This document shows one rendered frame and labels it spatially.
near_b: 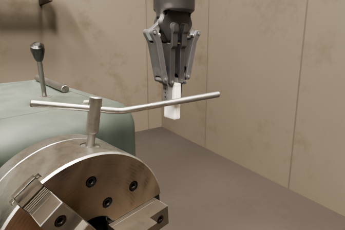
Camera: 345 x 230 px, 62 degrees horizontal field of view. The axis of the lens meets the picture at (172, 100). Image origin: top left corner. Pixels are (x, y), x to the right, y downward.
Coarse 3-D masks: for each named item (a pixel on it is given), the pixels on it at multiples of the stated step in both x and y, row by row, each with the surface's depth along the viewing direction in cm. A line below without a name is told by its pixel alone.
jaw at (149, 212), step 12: (144, 204) 55; (156, 204) 54; (132, 216) 52; (144, 216) 51; (156, 216) 52; (108, 228) 51; (120, 228) 49; (132, 228) 48; (144, 228) 48; (156, 228) 50
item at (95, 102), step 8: (96, 96) 50; (88, 104) 49; (96, 104) 48; (88, 112) 48; (96, 112) 48; (88, 120) 48; (96, 120) 49; (88, 128) 49; (96, 128) 49; (88, 136) 49; (88, 144) 49
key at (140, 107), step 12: (192, 96) 55; (204, 96) 55; (216, 96) 56; (60, 108) 47; (72, 108) 48; (84, 108) 48; (108, 108) 50; (120, 108) 50; (132, 108) 51; (144, 108) 52
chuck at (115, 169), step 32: (32, 160) 46; (64, 160) 44; (96, 160) 46; (128, 160) 51; (0, 192) 43; (64, 192) 43; (96, 192) 47; (128, 192) 52; (160, 192) 58; (0, 224) 38; (32, 224) 40; (96, 224) 56
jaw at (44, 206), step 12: (36, 180) 42; (24, 192) 41; (36, 192) 40; (48, 192) 41; (24, 204) 39; (36, 204) 40; (48, 204) 39; (60, 204) 38; (36, 216) 39; (48, 216) 38; (60, 216) 39; (72, 216) 40; (48, 228) 38; (60, 228) 39; (72, 228) 40; (84, 228) 40
